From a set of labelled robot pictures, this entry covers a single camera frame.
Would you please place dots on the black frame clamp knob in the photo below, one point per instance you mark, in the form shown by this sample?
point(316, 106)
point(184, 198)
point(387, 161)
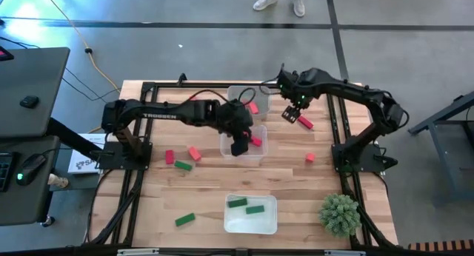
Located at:
point(181, 78)

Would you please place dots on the clear plastic container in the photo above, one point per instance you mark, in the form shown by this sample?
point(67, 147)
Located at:
point(263, 97)
point(259, 154)

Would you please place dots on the small black device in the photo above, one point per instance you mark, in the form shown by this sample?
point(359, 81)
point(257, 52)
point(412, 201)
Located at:
point(29, 101)

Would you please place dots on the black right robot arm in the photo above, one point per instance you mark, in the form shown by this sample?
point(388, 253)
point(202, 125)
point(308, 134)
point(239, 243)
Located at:
point(352, 89)

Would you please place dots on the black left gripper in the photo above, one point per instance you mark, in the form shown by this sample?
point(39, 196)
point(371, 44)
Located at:
point(237, 119)

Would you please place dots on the black aluminium table frame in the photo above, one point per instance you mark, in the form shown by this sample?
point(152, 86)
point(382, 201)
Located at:
point(170, 85)

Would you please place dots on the black desk support beam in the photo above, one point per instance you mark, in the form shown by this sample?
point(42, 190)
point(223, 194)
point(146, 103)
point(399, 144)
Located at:
point(70, 137)

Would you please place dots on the dark metal stand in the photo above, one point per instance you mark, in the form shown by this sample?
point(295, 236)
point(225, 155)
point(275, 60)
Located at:
point(444, 111)

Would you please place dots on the white printed sheet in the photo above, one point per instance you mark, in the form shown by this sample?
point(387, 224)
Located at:
point(83, 163)

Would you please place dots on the person's white shoe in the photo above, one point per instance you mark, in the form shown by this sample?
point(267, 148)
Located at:
point(298, 6)
point(264, 3)

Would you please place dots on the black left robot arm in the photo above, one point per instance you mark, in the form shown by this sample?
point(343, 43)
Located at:
point(159, 113)

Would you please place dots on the orange black striped bar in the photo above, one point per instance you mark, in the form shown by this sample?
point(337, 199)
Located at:
point(440, 245)

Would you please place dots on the dark grey desk top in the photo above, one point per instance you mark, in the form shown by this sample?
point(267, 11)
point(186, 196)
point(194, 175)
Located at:
point(33, 78)
point(22, 208)

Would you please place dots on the silver metal bracket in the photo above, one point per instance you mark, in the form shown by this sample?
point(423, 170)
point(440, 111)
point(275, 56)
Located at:
point(344, 253)
point(137, 252)

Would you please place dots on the green wooden block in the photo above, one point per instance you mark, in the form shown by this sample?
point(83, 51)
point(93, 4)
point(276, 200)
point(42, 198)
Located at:
point(237, 202)
point(184, 219)
point(183, 165)
point(255, 209)

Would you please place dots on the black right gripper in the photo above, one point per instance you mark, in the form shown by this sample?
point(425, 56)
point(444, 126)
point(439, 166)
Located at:
point(294, 89)

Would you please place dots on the green artificial plant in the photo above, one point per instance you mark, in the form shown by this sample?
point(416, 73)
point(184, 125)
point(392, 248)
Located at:
point(340, 215)

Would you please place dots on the red-lit black device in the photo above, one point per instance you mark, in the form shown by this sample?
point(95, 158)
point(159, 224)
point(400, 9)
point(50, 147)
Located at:
point(5, 54)

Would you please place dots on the black keyboard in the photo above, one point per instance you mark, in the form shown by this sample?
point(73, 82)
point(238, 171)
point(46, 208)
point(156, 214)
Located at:
point(5, 171)

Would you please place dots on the black computer mouse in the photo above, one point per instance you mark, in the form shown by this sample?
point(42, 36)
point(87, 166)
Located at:
point(31, 167)

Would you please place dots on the black desk caster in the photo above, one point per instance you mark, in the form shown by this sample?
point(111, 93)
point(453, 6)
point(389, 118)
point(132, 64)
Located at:
point(48, 221)

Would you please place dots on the white plastic container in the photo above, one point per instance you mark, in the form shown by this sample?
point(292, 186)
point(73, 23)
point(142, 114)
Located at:
point(252, 224)

